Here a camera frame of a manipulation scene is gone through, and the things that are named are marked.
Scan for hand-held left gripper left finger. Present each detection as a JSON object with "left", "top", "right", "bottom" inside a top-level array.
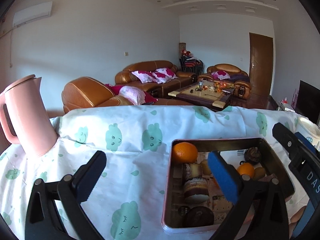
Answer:
[{"left": 24, "top": 150, "right": 107, "bottom": 240}]

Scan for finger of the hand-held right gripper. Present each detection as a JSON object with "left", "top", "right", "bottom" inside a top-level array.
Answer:
[
  {"left": 272, "top": 123, "right": 305, "bottom": 166},
  {"left": 294, "top": 131, "right": 319, "bottom": 161}
]

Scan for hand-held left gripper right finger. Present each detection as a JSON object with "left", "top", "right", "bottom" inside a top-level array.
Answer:
[{"left": 207, "top": 151, "right": 292, "bottom": 240}]

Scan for small smooth orange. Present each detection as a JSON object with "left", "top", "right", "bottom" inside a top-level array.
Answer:
[{"left": 236, "top": 162, "right": 255, "bottom": 177}]

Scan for brown glazed cream cake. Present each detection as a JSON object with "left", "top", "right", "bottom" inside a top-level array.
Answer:
[{"left": 183, "top": 179, "right": 209, "bottom": 204}]

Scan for layered cream cake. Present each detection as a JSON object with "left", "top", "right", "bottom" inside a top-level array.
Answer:
[{"left": 182, "top": 163, "right": 203, "bottom": 180}]

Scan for pink metal tin tray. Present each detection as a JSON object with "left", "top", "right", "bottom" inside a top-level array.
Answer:
[{"left": 161, "top": 137, "right": 296, "bottom": 235}]

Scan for dark brown round fruit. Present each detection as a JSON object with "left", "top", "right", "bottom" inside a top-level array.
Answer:
[{"left": 244, "top": 147, "right": 262, "bottom": 165}]

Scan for dark round cookie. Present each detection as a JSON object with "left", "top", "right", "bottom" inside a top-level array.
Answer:
[{"left": 184, "top": 206, "right": 215, "bottom": 227}]

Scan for large dimpled orange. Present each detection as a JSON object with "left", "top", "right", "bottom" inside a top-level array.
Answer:
[{"left": 172, "top": 142, "right": 198, "bottom": 165}]

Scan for white cartoon cup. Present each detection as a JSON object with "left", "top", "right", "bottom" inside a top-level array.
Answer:
[{"left": 296, "top": 117, "right": 320, "bottom": 150}]

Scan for printed paper lining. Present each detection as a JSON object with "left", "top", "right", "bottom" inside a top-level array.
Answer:
[{"left": 172, "top": 149, "right": 275, "bottom": 227}]

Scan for dark wooden television cabinet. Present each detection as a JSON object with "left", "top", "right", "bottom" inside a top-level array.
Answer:
[{"left": 267, "top": 95, "right": 297, "bottom": 112}]

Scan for black television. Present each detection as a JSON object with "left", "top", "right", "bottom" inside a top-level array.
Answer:
[{"left": 295, "top": 80, "right": 320, "bottom": 127}]

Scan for purple blanket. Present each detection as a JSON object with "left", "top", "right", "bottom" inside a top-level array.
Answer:
[{"left": 229, "top": 73, "right": 249, "bottom": 82}]

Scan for wooden coffee table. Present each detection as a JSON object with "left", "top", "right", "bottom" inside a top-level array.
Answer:
[{"left": 168, "top": 80, "right": 235, "bottom": 112}]

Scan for brown wooden door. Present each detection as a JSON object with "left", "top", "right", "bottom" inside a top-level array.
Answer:
[{"left": 249, "top": 32, "right": 273, "bottom": 97}]

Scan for pink kettle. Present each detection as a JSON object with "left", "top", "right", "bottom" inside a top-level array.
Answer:
[{"left": 0, "top": 74, "right": 58, "bottom": 158}]

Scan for pink floral pillow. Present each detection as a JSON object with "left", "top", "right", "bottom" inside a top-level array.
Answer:
[
  {"left": 152, "top": 67, "right": 177, "bottom": 84},
  {"left": 211, "top": 70, "right": 230, "bottom": 79},
  {"left": 131, "top": 70, "right": 158, "bottom": 83}
]

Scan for brown leather armchair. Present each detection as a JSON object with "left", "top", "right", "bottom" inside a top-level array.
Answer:
[
  {"left": 62, "top": 77, "right": 193, "bottom": 114},
  {"left": 197, "top": 64, "right": 252, "bottom": 99}
]

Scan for brown leather armchair near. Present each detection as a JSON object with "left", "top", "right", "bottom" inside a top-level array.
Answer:
[{"left": 62, "top": 77, "right": 193, "bottom": 114}]

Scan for pale pink pillow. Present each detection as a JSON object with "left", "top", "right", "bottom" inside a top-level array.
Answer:
[{"left": 119, "top": 85, "right": 147, "bottom": 105}]

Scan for stacked dark chairs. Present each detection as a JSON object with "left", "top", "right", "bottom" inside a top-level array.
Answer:
[{"left": 179, "top": 55, "right": 203, "bottom": 75}]

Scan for long brown leather sofa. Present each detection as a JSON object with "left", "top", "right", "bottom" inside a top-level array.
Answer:
[{"left": 115, "top": 60, "right": 198, "bottom": 98}]

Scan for white air conditioner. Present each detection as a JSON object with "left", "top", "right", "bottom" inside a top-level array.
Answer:
[{"left": 12, "top": 1, "right": 53, "bottom": 27}]

